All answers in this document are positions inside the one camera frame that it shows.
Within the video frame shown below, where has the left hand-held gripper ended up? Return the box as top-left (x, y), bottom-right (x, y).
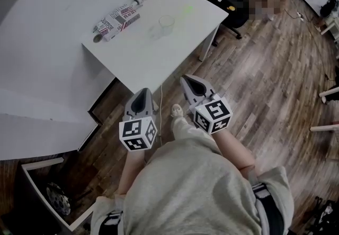
top-left (118, 88), bottom-right (159, 152)

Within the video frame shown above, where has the black left arm strap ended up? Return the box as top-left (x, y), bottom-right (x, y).
top-left (97, 209), bottom-right (124, 235)

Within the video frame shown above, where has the black arm strap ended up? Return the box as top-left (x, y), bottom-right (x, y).
top-left (97, 209), bottom-right (124, 235)
top-left (251, 182), bottom-right (286, 235)

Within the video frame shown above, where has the white side table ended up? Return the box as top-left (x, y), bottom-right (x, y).
top-left (309, 85), bottom-right (339, 133)

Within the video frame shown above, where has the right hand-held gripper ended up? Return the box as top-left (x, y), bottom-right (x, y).
top-left (179, 76), bottom-right (234, 136)

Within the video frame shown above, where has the person's beige trouser leg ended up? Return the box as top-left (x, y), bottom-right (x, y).
top-left (170, 115), bottom-right (213, 150)

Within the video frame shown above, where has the person's beige shoe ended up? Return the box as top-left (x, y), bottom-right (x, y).
top-left (169, 103), bottom-right (184, 119)

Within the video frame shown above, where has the black equipment pile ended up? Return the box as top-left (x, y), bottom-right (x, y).
top-left (308, 196), bottom-right (339, 235)

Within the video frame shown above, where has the low white table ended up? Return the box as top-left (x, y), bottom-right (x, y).
top-left (319, 16), bottom-right (339, 44)

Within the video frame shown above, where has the white chair frame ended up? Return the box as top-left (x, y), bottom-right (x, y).
top-left (20, 156), bottom-right (95, 234)

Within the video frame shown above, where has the person's right forearm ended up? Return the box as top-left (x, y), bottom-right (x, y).
top-left (211, 131), bottom-right (257, 177)

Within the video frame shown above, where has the black right arm strap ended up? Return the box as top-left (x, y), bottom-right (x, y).
top-left (251, 182), bottom-right (286, 235)

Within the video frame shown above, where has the green plastic stirrer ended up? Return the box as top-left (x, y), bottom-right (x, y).
top-left (163, 3), bottom-right (194, 34)

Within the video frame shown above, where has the flag print box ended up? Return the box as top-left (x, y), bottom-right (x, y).
top-left (93, 4), bottom-right (141, 43)

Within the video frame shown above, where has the clear drinking glass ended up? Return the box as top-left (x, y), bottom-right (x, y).
top-left (158, 14), bottom-right (175, 38)

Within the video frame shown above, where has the person's grey shirt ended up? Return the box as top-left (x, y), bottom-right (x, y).
top-left (89, 139), bottom-right (295, 235)

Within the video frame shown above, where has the patterned seat cushion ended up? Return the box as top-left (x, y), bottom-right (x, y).
top-left (46, 182), bottom-right (73, 216)

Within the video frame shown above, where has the person's left forearm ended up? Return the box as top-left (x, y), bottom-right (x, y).
top-left (117, 148), bottom-right (148, 197)

